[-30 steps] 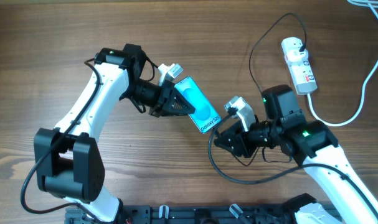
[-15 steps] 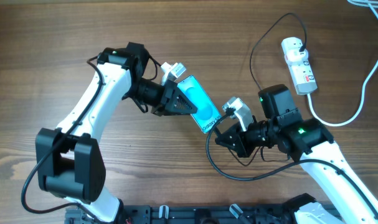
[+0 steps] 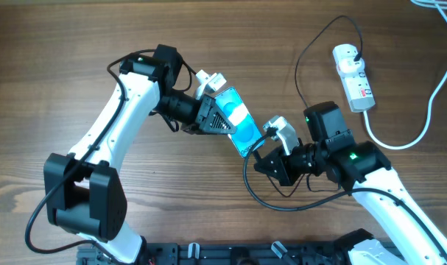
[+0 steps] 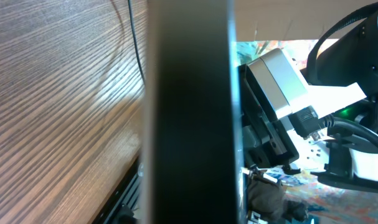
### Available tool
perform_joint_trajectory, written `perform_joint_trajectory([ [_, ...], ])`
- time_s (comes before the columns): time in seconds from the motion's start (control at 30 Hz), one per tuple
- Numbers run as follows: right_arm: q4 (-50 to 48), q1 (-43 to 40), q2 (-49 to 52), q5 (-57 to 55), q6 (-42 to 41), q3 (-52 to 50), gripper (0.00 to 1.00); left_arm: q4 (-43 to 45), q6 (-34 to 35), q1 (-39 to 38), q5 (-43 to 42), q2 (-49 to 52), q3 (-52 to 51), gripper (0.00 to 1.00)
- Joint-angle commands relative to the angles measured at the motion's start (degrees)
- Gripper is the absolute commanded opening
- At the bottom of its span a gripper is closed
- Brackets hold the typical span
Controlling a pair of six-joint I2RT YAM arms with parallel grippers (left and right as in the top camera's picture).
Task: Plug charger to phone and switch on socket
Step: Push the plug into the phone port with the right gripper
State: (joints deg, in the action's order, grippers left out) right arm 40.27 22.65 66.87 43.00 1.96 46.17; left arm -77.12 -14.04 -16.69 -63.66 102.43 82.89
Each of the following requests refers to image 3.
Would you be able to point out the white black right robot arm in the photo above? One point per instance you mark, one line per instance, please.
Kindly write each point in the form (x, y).
(364, 172)

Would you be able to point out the white power strip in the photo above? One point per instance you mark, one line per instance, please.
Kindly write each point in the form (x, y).
(357, 89)

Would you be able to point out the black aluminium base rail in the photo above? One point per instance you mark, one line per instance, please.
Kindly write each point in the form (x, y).
(318, 252)

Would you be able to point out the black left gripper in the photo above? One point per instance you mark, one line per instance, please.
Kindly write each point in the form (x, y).
(210, 111)

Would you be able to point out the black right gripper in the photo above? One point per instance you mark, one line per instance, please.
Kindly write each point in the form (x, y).
(281, 168)

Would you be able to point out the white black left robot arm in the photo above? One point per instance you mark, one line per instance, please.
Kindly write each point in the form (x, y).
(83, 192)

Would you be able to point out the turquoise screen smartphone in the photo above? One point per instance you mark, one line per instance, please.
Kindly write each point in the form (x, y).
(247, 132)

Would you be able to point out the white USB charger plug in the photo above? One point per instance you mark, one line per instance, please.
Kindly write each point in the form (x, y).
(348, 67)

